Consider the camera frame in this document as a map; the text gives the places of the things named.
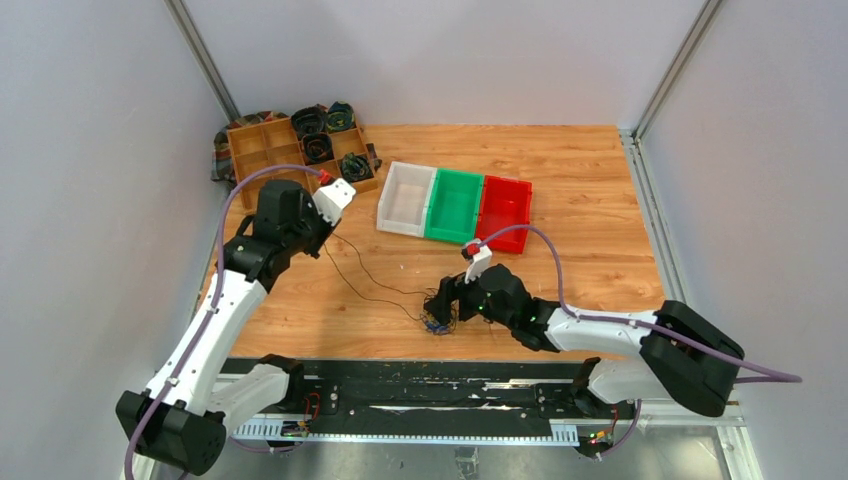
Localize rolled green tie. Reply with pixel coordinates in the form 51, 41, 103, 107
326, 101, 356, 133

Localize red plastic bin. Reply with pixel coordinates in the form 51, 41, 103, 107
475, 175, 533, 254

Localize dark brown wire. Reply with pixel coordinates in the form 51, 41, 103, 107
321, 231, 439, 323

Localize rolled dark tie back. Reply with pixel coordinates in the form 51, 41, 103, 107
290, 105, 327, 140

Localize rolled dark tie middle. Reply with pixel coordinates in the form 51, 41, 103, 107
301, 133, 334, 165

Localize wooden compartment tray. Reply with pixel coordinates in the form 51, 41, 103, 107
228, 118, 379, 193

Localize aluminium frame rail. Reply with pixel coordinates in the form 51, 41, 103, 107
119, 370, 763, 480

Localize blue yellow wires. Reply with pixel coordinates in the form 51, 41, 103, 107
419, 301, 458, 337

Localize plaid cloth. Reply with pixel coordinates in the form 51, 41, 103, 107
210, 110, 288, 185

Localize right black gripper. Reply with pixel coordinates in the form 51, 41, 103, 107
424, 262, 515, 329

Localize green plastic bin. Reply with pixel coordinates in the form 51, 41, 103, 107
424, 169, 484, 244

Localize rolled dark tie front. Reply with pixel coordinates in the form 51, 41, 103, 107
339, 152, 374, 183

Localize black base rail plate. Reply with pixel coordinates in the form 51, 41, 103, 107
228, 357, 710, 440

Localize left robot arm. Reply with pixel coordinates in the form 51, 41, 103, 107
116, 179, 356, 476

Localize rolled dark tie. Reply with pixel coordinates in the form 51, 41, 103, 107
339, 152, 374, 183
301, 133, 334, 165
290, 105, 327, 140

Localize white plastic bin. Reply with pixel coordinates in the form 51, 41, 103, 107
376, 161, 437, 237

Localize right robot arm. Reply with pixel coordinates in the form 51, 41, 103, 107
423, 264, 744, 417

